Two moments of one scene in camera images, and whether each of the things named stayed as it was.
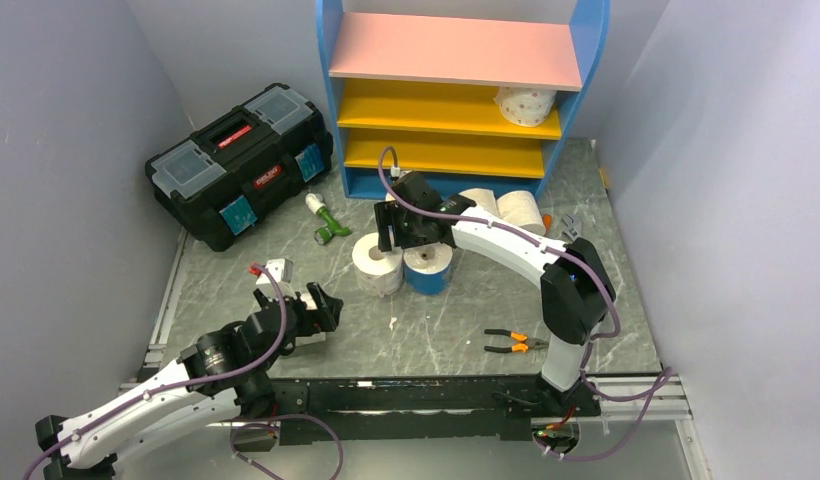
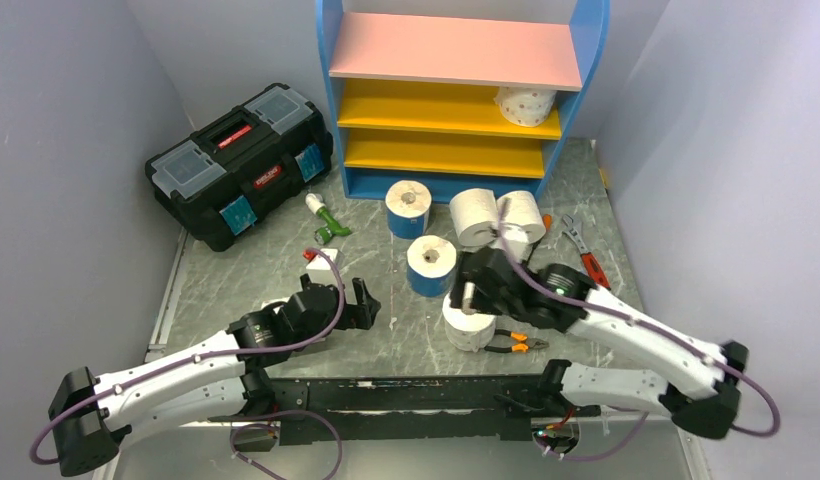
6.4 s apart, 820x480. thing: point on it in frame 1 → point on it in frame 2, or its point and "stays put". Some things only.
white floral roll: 526,106 stays put
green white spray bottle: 323,235 stays put
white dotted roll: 378,272 → 472,332
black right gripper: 388,214 → 479,304
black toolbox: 220,180 stays put
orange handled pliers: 530,343 stays put
